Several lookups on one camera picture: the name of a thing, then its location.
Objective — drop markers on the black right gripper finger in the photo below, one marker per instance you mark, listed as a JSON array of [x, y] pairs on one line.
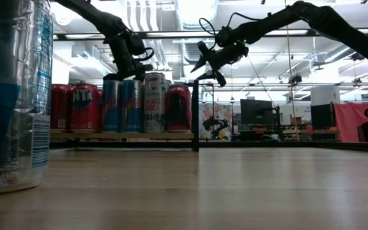
[[208, 75], [201, 65]]

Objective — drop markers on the red soda can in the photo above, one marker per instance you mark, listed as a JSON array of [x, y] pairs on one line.
[[178, 108]]

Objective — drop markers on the silver sugar-free Red Bull can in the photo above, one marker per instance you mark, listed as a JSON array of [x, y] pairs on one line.
[[133, 105], [112, 105], [11, 111]]

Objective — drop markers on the red Fanta strawberry can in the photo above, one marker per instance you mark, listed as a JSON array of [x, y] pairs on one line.
[[85, 108]]

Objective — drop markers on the red Coca-Cola Star Wars can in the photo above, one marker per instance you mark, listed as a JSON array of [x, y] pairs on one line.
[[61, 108]]

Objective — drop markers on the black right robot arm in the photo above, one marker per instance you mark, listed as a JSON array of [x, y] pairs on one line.
[[331, 22]]

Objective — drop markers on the small black green robot arm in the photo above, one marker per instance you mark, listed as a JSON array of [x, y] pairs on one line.
[[216, 124]]

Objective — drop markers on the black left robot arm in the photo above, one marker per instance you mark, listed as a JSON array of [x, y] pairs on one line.
[[91, 12]]

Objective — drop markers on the floral patterned curtain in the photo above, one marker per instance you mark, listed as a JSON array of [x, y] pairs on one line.
[[225, 110]]

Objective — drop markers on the black monitor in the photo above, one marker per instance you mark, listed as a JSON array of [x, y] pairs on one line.
[[256, 111], [323, 116]]

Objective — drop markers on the small brown cardboard box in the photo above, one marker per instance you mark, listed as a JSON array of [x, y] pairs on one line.
[[296, 120]]

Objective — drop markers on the white tank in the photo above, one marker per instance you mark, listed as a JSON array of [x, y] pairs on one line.
[[324, 95]]

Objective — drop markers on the dark red chair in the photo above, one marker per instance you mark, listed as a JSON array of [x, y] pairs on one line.
[[360, 134]]

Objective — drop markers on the black ceiling camera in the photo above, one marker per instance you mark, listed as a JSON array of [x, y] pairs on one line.
[[126, 57], [295, 79], [358, 56]]

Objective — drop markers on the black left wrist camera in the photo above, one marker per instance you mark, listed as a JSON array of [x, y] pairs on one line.
[[137, 44]]

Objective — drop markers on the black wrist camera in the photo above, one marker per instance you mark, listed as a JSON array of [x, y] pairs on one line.
[[137, 44], [240, 48]]

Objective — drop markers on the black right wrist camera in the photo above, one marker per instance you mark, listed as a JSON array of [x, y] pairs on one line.
[[240, 48]]

